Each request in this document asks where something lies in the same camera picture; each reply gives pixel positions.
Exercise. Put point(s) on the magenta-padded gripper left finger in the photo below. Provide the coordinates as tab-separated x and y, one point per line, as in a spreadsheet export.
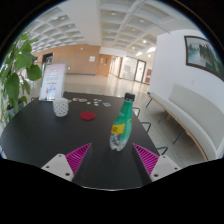
66	164

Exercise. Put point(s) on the black metal chairs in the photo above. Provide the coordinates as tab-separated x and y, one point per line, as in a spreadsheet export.
147	123

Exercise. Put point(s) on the long white bench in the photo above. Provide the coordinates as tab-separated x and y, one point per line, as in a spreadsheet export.
196	116

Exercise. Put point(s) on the round colourful sticker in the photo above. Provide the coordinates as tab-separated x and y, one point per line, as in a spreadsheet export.
75	99
83	100

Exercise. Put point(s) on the framed landscape painting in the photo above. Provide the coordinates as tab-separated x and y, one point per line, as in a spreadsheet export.
203	55

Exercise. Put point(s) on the green leafy potted plant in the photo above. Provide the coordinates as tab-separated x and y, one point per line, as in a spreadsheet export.
15	83

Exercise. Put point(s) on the small blue rectangular sticker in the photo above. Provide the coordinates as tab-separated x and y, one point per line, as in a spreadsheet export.
107	104

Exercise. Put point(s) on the green plastic drink bottle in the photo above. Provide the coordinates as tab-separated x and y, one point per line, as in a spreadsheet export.
121	123

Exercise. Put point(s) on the clear acrylic sign stand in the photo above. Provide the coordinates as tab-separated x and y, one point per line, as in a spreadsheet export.
53	81

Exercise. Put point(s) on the flat round red coaster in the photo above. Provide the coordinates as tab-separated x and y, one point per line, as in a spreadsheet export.
87	115

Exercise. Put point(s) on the white dotted mug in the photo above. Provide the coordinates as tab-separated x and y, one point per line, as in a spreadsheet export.
60	107

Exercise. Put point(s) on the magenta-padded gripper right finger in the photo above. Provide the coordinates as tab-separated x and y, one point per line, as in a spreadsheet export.
156	166

